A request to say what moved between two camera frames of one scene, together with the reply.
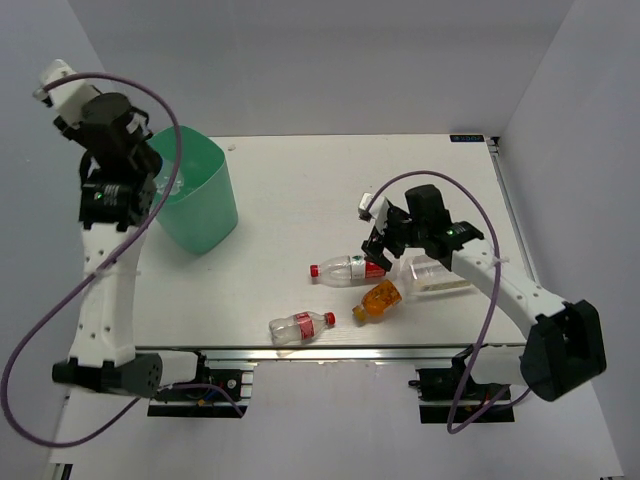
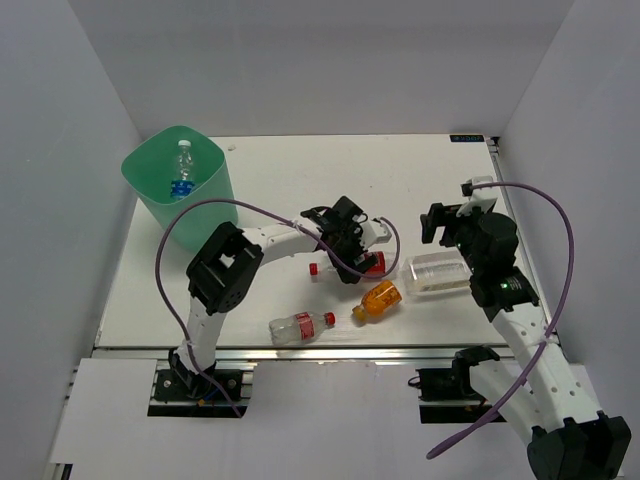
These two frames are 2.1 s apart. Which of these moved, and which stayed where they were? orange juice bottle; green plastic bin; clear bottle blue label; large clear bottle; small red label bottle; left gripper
Moved: left gripper; clear bottle blue label
Stayed: large clear bottle; green plastic bin; orange juice bottle; small red label bottle
